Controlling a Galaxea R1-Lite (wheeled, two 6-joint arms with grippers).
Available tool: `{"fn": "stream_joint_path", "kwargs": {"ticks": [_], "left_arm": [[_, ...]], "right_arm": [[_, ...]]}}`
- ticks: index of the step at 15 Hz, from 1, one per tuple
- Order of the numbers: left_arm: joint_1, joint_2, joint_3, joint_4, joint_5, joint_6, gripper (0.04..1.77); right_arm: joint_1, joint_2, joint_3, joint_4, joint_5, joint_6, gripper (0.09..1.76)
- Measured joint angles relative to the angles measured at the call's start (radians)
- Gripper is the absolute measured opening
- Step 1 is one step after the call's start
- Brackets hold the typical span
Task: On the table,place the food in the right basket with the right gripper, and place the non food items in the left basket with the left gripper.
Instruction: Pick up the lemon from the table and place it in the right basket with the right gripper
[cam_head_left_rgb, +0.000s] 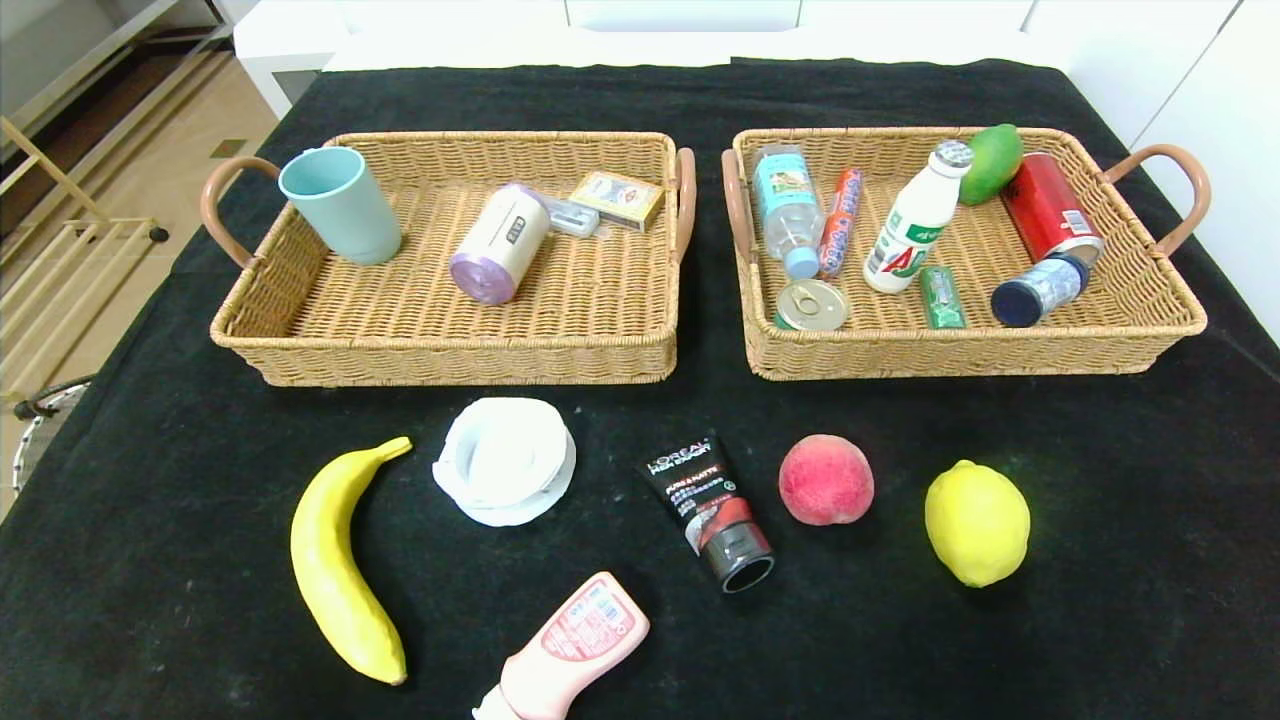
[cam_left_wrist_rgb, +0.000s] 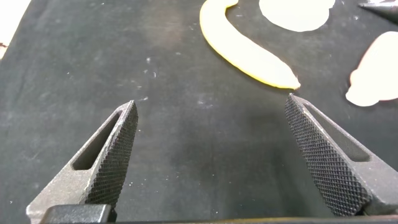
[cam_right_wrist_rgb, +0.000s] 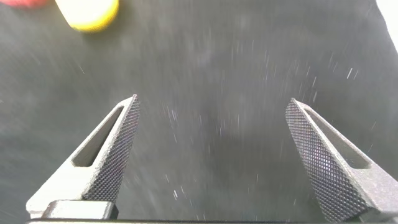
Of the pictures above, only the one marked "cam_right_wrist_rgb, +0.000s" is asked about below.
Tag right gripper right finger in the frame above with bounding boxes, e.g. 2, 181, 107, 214
285, 98, 398, 223

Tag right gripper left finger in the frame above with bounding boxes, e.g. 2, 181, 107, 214
26, 94, 141, 218

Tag yellow lemon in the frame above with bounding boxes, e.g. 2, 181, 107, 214
55, 0, 120, 33

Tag pink red peach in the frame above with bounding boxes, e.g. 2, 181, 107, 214
0, 0, 49, 9

